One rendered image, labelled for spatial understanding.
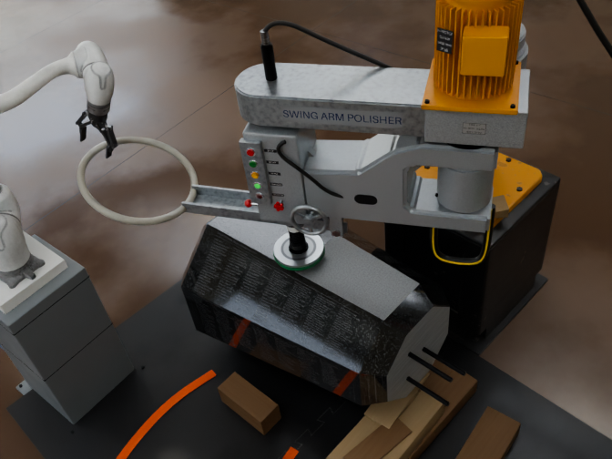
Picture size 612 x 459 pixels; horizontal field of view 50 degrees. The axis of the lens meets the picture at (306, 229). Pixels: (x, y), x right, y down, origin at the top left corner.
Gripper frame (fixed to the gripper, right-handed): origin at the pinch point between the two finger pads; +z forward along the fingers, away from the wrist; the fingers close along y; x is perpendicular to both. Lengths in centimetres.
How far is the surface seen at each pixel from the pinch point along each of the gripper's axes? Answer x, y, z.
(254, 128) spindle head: 2, 65, -54
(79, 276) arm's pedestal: -27, 18, 49
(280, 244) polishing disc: 17, 86, 7
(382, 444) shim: -12, 168, 47
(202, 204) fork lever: 2, 53, -4
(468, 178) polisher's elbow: 19, 136, -71
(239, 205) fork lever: 12, 65, -5
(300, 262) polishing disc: 11, 98, 3
